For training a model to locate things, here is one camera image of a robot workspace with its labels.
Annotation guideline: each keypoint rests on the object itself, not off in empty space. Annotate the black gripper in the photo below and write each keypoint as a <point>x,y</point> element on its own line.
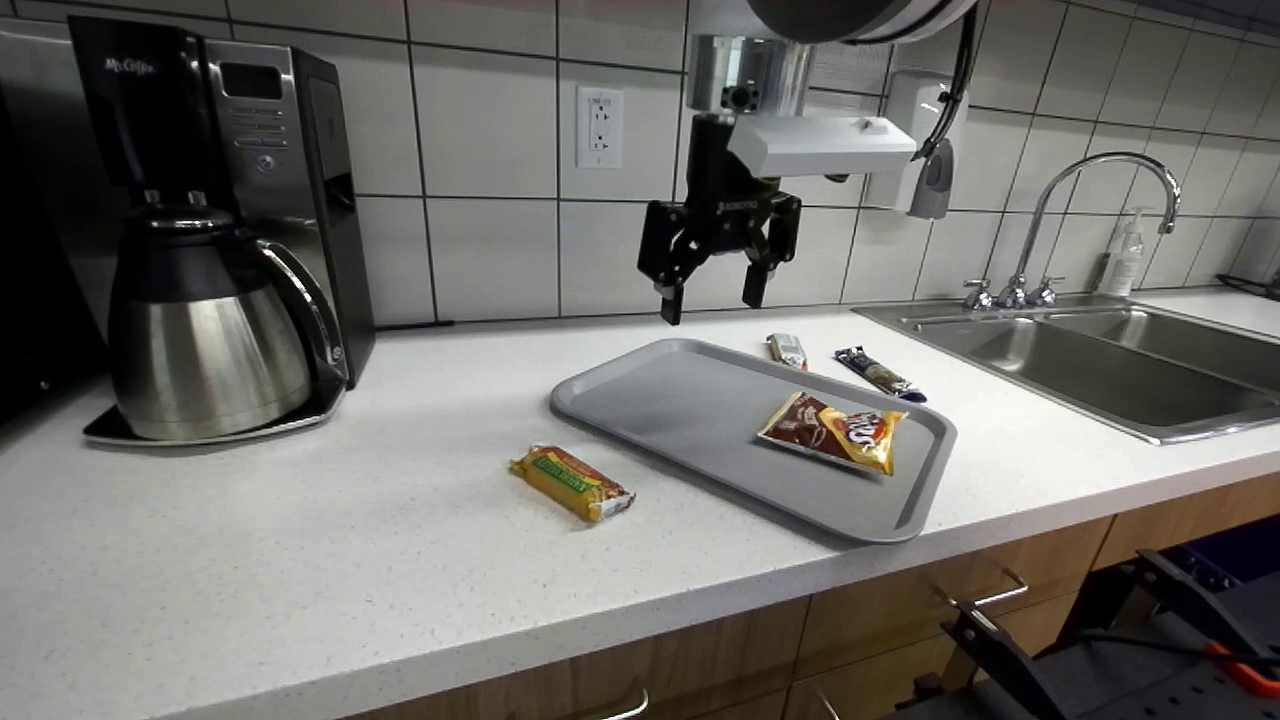
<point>720,203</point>

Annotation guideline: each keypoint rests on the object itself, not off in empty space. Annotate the small yellow green snack packet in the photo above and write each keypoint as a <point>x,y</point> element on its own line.
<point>575,481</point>

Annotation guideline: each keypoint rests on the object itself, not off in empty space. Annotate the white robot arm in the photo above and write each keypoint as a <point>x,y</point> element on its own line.
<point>746,74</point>

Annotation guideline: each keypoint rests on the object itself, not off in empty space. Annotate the grey plastic tray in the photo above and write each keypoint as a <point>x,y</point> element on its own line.
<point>665,403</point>

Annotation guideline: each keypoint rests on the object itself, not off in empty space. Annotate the dark blue snack bar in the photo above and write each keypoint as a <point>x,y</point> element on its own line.
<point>875,371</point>

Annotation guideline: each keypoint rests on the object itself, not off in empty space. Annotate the brown yellow Fritos chip bag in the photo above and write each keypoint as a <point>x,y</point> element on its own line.
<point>833,435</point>

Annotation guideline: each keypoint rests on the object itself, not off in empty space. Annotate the chrome sink faucet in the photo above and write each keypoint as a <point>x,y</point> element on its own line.
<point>1016,293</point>

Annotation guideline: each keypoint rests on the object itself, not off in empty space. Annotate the clear soap bottle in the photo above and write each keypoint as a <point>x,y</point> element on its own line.
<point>1121,267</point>

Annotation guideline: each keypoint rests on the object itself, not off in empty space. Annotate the stainless steel sink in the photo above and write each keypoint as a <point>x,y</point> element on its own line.
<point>1104,383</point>

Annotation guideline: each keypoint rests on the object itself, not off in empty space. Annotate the wooden lower cabinets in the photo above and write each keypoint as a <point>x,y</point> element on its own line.
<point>865,624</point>

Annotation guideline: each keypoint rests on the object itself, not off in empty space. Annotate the black coffee maker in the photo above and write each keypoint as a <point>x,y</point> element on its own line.
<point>285,146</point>

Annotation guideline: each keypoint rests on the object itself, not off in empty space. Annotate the stainless steel coffee carafe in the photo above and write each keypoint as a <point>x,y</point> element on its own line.
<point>202,346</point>

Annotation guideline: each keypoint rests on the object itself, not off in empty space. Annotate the blue upper cabinets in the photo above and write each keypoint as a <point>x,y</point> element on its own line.
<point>1226,8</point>

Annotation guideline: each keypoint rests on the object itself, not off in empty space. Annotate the black microwave oven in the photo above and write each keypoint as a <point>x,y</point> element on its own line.
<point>41,267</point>

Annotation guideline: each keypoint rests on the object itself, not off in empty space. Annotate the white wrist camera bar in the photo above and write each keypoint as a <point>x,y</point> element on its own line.
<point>825,146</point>

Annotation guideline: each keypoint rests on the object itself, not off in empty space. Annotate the white wall outlet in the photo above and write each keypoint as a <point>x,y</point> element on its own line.
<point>602,128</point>

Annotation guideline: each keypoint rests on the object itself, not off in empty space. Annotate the black cart frame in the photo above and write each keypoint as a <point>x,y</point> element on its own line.
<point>1202,600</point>

